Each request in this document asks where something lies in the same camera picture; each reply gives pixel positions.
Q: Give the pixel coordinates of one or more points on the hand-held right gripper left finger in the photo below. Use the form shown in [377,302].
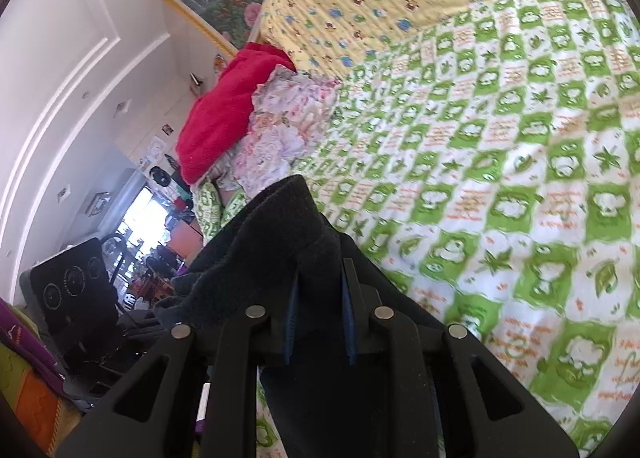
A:
[292,323]

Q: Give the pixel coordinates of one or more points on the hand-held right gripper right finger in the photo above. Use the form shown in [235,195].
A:
[350,318]

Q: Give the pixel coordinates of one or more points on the black pants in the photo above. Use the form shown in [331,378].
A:
[280,238]

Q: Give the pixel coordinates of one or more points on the purple cloth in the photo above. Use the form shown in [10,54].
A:
[25,338]

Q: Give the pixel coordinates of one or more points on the bright window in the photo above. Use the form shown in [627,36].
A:
[145,210]

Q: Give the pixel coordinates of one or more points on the orange and green cloth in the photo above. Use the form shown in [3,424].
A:
[30,398]

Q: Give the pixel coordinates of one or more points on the orange cabinet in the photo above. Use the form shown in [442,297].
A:
[186,242]

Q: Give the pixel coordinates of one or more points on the floral ruffled cloth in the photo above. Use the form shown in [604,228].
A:
[285,133]

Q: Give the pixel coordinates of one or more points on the green checkered bed sheet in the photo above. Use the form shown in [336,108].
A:
[500,178]

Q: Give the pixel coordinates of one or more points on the red cloth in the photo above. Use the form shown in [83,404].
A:
[220,113]

